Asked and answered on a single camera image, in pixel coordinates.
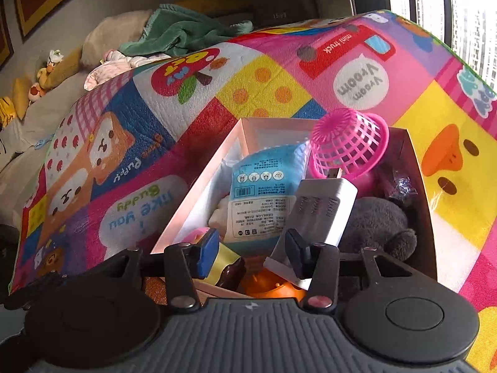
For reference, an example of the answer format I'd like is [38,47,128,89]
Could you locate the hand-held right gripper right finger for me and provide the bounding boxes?
[285,229,435,311]

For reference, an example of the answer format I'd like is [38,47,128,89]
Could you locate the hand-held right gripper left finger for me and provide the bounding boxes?
[93,227,220,311]

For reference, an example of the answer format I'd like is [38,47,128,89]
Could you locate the pink toy strainer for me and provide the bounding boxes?
[308,108,390,195]

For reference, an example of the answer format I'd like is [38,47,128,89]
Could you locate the pink baby clothes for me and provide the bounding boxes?
[83,48,169,92]

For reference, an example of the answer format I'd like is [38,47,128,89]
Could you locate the shiny dark wrapper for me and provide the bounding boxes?
[382,171,419,203]

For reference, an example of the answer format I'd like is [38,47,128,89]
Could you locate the cardboard box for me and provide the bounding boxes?
[149,117,439,300]

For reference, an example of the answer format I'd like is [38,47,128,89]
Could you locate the green blanket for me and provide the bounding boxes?
[118,4,254,58]

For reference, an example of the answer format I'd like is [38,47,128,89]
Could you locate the dark yellow pillow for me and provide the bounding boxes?
[173,0,251,20]

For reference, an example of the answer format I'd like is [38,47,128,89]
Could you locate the colourful printed play mat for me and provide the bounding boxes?
[10,10,497,373]

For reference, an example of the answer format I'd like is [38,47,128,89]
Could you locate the brown toy piece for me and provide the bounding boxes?
[215,256,248,291]

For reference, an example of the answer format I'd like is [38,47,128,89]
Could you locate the dark grey plush cat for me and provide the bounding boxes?
[337,196,418,262]

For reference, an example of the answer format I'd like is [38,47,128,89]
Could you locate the beige bed sheet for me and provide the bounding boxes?
[0,64,99,231]

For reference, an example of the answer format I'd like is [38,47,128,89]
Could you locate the beige pillow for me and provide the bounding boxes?
[82,10,154,68]

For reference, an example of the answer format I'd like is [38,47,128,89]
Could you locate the blue tissue packet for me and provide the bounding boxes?
[228,143,309,250]

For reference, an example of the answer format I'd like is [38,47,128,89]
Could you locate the white plastic toy tray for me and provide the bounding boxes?
[263,177,358,281]

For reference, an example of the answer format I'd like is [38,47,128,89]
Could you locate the small plush toys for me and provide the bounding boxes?
[41,47,84,90]

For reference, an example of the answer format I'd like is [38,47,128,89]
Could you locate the pink pig toy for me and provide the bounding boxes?
[182,228,212,251]

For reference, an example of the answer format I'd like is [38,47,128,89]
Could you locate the yellow cushion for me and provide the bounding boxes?
[11,76,34,121]

